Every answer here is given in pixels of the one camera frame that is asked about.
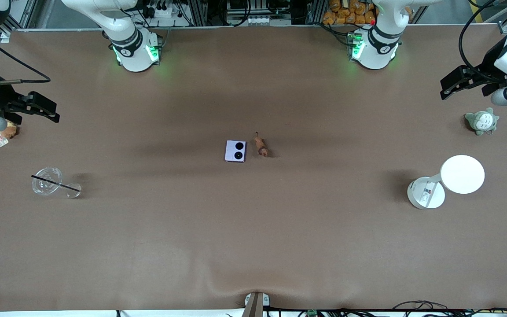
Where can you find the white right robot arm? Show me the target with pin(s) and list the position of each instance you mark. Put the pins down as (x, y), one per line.
(134, 48)

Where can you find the lavender flip phone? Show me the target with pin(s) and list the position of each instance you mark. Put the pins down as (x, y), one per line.
(236, 151)

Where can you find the brown lion statue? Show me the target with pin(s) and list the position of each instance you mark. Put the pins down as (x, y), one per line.
(260, 144)

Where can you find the white desk lamp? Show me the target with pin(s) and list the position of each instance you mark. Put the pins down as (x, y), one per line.
(462, 174)

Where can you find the clear plastic cup with straw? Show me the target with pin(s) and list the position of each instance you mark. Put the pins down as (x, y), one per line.
(46, 181)

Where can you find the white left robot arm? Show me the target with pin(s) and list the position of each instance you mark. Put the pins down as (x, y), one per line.
(379, 48)

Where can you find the white power strip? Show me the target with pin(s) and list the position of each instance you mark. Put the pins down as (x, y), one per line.
(161, 12)

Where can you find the metal table edge bracket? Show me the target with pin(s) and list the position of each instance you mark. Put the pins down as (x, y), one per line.
(255, 304)

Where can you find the grey totoro plush toy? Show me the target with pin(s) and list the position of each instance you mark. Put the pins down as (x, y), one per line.
(482, 122)

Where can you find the brown table mat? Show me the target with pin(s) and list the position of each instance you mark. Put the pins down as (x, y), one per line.
(253, 242)

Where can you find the brown plush toy with tag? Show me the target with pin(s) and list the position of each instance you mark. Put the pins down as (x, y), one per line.
(10, 131)

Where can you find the thin black straw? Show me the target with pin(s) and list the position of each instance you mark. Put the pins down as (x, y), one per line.
(60, 184)

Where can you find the orange plush toy pile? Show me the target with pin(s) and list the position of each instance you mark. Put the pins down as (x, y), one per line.
(350, 12)

